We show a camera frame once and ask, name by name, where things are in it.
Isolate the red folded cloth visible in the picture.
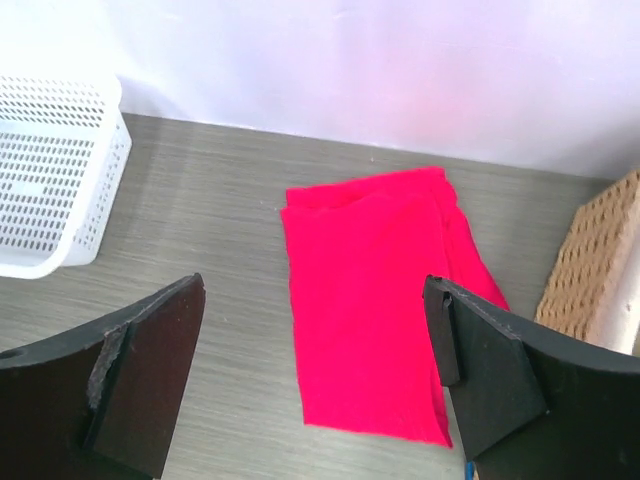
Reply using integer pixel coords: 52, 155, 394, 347
280, 167, 507, 447

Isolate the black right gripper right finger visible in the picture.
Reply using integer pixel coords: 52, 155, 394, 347
423, 276, 639, 479

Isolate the white perforated plastic basket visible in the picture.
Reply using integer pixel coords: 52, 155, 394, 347
1, 71, 132, 280

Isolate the wicker basket with liner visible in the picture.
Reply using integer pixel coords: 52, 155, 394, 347
535, 170, 639, 355

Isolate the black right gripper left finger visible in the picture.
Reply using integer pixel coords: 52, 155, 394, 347
1, 273, 206, 479

